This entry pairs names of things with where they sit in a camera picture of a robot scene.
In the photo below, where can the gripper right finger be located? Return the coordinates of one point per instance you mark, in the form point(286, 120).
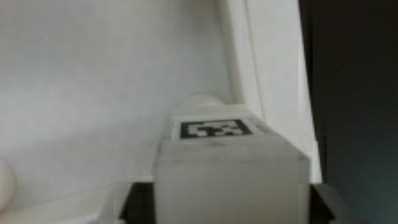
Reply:
point(327, 208)

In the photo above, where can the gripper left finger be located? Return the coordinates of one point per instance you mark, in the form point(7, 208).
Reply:
point(137, 213)

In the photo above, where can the white table leg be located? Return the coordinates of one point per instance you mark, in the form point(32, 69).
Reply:
point(231, 171)

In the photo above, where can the white square tabletop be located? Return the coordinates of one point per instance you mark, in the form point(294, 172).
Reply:
point(105, 60)

